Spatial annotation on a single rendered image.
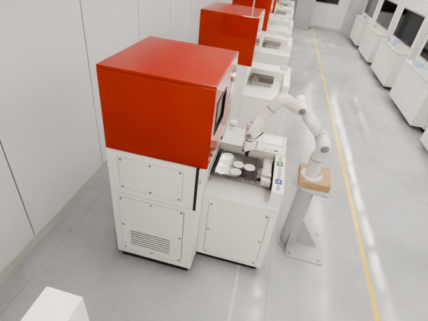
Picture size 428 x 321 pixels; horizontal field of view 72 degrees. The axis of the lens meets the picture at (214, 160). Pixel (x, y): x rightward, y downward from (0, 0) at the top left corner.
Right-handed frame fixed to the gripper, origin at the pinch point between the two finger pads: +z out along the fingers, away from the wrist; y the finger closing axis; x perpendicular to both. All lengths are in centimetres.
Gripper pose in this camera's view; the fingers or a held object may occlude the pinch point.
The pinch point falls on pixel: (246, 153)
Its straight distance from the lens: 264.8
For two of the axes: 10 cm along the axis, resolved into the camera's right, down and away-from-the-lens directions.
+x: -4.8, -5.4, 6.9
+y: 8.7, -2.1, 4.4
